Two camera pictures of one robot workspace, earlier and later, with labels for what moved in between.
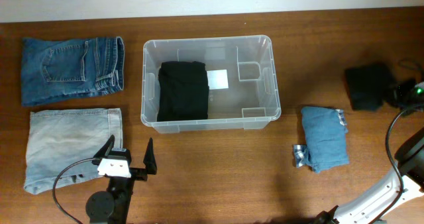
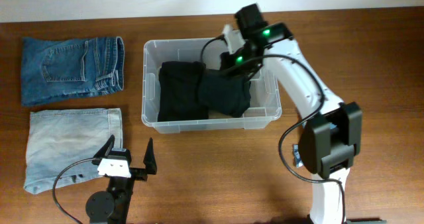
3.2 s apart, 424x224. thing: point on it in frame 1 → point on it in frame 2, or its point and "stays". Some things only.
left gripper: (140, 174) stays
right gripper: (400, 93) → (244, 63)
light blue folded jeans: (56, 138) stays
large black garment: (183, 93) stays
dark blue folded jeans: (53, 69) stays
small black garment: (367, 85) → (224, 94)
